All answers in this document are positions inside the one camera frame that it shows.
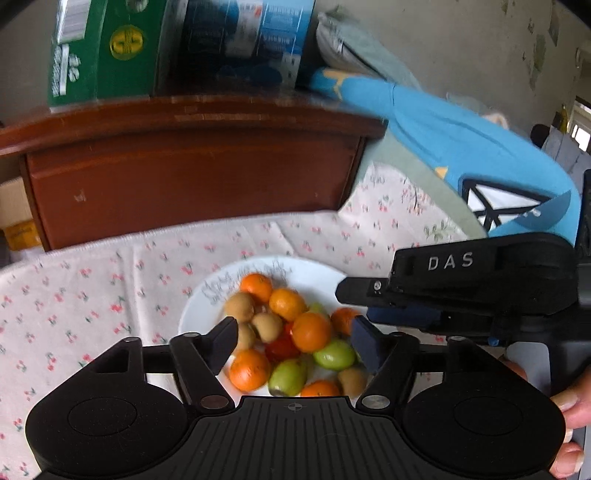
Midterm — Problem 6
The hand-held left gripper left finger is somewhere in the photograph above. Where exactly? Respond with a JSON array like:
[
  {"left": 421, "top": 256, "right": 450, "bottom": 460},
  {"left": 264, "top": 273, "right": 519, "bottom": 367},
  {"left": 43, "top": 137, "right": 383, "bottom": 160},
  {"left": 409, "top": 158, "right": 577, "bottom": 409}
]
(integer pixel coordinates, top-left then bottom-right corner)
[{"left": 88, "top": 316, "right": 239, "bottom": 411}]

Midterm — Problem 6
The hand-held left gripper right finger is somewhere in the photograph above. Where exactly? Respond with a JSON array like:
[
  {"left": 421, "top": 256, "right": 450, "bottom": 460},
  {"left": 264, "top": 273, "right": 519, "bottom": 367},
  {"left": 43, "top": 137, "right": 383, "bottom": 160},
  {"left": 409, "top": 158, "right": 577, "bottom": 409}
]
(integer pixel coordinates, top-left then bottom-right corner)
[{"left": 352, "top": 318, "right": 506, "bottom": 411}]

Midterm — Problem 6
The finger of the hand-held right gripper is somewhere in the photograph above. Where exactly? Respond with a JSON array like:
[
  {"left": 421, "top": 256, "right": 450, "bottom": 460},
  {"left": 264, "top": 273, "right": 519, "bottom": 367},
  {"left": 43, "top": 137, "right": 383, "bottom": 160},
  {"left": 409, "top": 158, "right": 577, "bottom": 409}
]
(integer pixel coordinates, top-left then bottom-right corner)
[
  {"left": 367, "top": 305, "right": 446, "bottom": 332},
  {"left": 336, "top": 276, "right": 394, "bottom": 306}
]

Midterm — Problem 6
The small orange mandarin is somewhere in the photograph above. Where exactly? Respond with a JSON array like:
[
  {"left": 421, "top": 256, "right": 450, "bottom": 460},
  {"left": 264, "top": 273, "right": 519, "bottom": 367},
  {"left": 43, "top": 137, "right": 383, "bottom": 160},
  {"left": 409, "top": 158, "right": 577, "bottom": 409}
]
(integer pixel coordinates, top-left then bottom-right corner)
[
  {"left": 300, "top": 379, "right": 341, "bottom": 398},
  {"left": 330, "top": 308, "right": 363, "bottom": 337},
  {"left": 228, "top": 348, "right": 271, "bottom": 393},
  {"left": 269, "top": 288, "right": 308, "bottom": 321},
  {"left": 240, "top": 273, "right": 274, "bottom": 303}
]

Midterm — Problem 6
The white plate with grey print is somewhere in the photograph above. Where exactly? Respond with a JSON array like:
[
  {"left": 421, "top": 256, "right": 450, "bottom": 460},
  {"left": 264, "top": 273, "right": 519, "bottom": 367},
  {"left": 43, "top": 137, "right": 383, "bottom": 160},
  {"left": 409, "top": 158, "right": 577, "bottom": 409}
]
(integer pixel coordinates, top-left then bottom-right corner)
[{"left": 178, "top": 256, "right": 370, "bottom": 398}]

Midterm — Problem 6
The large orange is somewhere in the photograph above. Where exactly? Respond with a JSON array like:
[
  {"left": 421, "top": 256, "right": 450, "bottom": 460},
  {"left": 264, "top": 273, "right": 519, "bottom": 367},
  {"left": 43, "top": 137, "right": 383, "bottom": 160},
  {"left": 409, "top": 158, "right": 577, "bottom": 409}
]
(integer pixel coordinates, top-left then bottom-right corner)
[{"left": 291, "top": 312, "right": 333, "bottom": 352}]

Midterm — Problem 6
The person's right hand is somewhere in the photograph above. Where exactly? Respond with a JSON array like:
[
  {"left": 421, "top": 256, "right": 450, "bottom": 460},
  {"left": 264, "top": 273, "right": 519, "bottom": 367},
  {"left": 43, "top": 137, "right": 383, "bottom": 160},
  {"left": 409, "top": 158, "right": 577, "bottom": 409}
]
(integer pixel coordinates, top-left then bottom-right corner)
[{"left": 501, "top": 355, "right": 591, "bottom": 479}]

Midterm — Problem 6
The cherry print cloth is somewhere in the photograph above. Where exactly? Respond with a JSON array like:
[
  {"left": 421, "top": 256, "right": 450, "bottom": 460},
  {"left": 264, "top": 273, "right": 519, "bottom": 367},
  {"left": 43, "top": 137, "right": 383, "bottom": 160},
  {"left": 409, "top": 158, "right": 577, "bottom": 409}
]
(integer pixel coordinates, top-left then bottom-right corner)
[{"left": 0, "top": 161, "right": 476, "bottom": 480}]

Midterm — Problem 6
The blue printed blanket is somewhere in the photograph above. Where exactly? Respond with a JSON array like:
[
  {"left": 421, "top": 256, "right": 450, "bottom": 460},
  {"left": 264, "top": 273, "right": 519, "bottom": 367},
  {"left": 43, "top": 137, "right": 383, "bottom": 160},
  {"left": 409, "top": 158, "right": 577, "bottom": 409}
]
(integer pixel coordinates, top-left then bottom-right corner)
[{"left": 307, "top": 67, "right": 583, "bottom": 245}]

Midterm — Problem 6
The brown wooden headboard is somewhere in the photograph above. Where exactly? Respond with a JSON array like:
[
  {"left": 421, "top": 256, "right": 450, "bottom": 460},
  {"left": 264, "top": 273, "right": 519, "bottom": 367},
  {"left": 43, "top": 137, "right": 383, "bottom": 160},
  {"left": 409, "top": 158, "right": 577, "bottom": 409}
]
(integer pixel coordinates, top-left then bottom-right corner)
[{"left": 0, "top": 95, "right": 389, "bottom": 252}]

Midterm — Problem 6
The window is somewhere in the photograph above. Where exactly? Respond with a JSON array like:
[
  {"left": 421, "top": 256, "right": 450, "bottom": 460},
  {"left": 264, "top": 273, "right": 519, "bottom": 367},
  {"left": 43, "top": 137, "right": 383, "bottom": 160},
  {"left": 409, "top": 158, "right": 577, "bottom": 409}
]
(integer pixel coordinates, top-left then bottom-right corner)
[{"left": 561, "top": 95, "right": 591, "bottom": 153}]

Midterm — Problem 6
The brown cardboard box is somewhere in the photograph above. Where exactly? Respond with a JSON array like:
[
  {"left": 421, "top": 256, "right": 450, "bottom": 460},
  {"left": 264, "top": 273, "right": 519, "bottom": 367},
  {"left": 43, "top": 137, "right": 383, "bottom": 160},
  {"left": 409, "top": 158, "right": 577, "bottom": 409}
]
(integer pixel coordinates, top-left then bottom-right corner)
[{"left": 0, "top": 178, "right": 42, "bottom": 252}]

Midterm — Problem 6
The grey-green pillow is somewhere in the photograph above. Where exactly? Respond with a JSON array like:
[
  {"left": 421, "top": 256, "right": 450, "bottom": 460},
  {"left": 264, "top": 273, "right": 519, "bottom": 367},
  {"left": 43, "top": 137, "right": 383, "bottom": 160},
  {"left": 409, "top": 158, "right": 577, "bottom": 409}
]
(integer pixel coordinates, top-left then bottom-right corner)
[{"left": 316, "top": 9, "right": 423, "bottom": 90}]

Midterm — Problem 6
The blue printed box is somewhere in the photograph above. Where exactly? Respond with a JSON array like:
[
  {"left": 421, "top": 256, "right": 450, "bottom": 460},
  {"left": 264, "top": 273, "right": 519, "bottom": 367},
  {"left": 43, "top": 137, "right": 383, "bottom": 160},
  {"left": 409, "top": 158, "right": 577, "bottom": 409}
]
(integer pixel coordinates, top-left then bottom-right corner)
[{"left": 157, "top": 0, "right": 317, "bottom": 90}]

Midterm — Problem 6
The green cardboard box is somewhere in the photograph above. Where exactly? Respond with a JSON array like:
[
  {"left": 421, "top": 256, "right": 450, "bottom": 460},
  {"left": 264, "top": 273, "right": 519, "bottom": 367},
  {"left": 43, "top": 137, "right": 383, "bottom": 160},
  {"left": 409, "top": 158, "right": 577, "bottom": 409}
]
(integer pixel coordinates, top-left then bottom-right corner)
[{"left": 47, "top": 0, "right": 169, "bottom": 114}]

